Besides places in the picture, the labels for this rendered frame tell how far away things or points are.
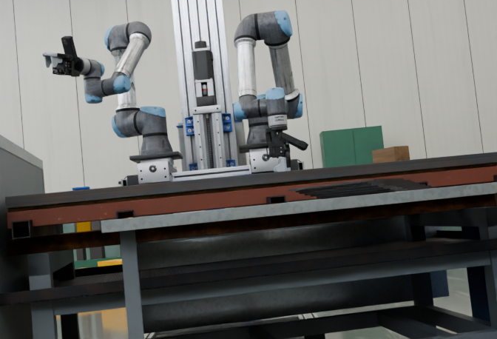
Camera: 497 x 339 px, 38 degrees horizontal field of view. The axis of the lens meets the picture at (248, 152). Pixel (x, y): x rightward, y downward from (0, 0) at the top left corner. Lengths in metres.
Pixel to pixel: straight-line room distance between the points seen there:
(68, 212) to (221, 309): 1.02
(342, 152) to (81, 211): 10.11
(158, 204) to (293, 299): 1.04
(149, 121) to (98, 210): 1.24
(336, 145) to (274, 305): 9.20
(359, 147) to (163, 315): 9.42
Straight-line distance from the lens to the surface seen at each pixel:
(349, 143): 12.12
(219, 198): 2.16
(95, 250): 10.35
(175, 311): 2.95
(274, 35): 3.10
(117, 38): 3.49
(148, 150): 3.31
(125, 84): 3.15
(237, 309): 2.97
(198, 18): 3.62
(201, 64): 3.46
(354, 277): 2.26
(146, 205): 2.15
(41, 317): 2.19
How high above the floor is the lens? 0.74
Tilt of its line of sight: 5 degrees up
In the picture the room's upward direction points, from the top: 6 degrees counter-clockwise
